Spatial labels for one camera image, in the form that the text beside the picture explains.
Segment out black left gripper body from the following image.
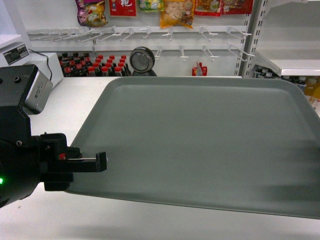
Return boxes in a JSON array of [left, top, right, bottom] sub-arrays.
[[0, 64, 80, 192]]

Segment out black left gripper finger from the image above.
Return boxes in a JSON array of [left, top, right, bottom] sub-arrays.
[[65, 152, 108, 173]]

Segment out grey rectangular serving tray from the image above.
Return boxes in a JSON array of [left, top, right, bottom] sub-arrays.
[[68, 77, 320, 219]]

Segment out white receipt printer box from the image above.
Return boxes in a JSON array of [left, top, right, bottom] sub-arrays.
[[0, 44, 64, 87]]

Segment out group dark soy sauce bottles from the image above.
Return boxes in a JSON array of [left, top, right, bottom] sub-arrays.
[[57, 52, 132, 77]]

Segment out purple snack bag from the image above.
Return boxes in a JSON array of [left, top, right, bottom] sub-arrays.
[[75, 0, 108, 28]]

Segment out small red package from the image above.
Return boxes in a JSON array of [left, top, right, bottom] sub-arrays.
[[191, 62, 208, 77]]

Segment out white pegboard hook rack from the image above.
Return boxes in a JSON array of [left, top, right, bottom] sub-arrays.
[[27, 25, 250, 62]]

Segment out green yellow snack bag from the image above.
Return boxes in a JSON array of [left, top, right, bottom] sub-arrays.
[[138, 0, 164, 12]]

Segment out yellow dumpling snack bag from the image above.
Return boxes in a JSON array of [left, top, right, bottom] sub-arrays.
[[160, 0, 195, 29]]

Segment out red food snack bag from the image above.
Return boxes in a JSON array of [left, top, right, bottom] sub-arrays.
[[194, 0, 221, 17]]

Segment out red snack bag far right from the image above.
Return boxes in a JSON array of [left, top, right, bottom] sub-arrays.
[[221, 0, 254, 15]]

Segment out white side shelf unit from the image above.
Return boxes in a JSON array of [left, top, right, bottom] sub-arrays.
[[239, 0, 320, 78]]

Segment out bottles on side shelf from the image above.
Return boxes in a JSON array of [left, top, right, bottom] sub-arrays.
[[252, 65, 320, 114]]

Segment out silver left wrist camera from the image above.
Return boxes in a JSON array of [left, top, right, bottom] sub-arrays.
[[22, 70, 53, 115]]

